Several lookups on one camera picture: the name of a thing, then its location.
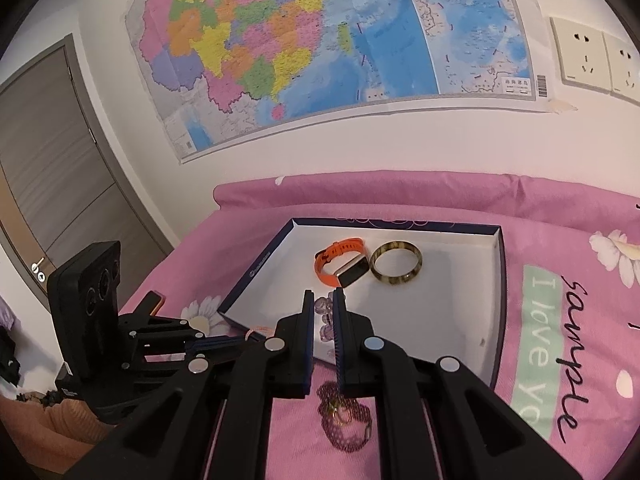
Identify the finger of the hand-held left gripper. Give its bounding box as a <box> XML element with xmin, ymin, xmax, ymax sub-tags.
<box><xmin>120</xmin><ymin>312</ymin><xmax>251</xmax><ymax>353</ymax></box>
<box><xmin>122</xmin><ymin>347</ymin><xmax>241</xmax><ymax>377</ymax></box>

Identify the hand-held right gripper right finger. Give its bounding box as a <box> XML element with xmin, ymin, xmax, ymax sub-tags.
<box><xmin>332</xmin><ymin>287</ymin><xmax>583</xmax><ymax>480</ymax></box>

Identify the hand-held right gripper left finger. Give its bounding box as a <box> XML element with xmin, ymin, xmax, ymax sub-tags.
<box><xmin>65</xmin><ymin>290</ymin><xmax>316</xmax><ymax>480</ymax></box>

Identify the clear crystal bead bracelet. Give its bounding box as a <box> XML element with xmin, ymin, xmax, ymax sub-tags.
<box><xmin>314</xmin><ymin>296</ymin><xmax>337</xmax><ymax>343</ymax></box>

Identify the dark red beaded bracelet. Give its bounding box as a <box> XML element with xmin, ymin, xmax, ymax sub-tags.
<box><xmin>316</xmin><ymin>381</ymin><xmax>373</xmax><ymax>452</ymax></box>

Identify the navy box tray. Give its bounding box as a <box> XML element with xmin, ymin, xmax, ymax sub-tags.
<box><xmin>216</xmin><ymin>217</ymin><xmax>507</xmax><ymax>391</ymax></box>

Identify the person's left forearm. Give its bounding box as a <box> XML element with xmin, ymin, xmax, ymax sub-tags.
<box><xmin>0</xmin><ymin>395</ymin><xmax>112</xmax><ymax>466</ymax></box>

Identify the dark device with orange edge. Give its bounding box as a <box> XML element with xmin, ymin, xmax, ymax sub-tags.
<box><xmin>131</xmin><ymin>290</ymin><xmax>166</xmax><ymax>318</ymax></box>

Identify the orange smart band watch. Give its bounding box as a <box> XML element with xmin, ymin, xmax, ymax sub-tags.
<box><xmin>314</xmin><ymin>236</ymin><xmax>371</xmax><ymax>288</ymax></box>

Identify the tortoiseshell bangle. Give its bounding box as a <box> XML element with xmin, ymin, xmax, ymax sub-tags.
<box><xmin>369</xmin><ymin>241</ymin><xmax>424</xmax><ymax>285</ymax></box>

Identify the grey door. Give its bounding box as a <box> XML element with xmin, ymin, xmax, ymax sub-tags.
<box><xmin>0</xmin><ymin>35</ymin><xmax>173</xmax><ymax>311</ymax></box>

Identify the pink printed blanket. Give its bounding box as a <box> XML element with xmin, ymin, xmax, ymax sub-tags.
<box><xmin>117</xmin><ymin>170</ymin><xmax>640</xmax><ymax>480</ymax></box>

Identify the colourful wall map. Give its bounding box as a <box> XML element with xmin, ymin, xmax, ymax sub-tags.
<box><xmin>124</xmin><ymin>0</ymin><xmax>551</xmax><ymax>163</ymax></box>

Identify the white wall socket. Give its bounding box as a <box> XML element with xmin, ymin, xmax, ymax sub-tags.
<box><xmin>602</xmin><ymin>32</ymin><xmax>640</xmax><ymax>98</ymax></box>
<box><xmin>550</xmin><ymin>16</ymin><xmax>612</xmax><ymax>92</ymax></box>

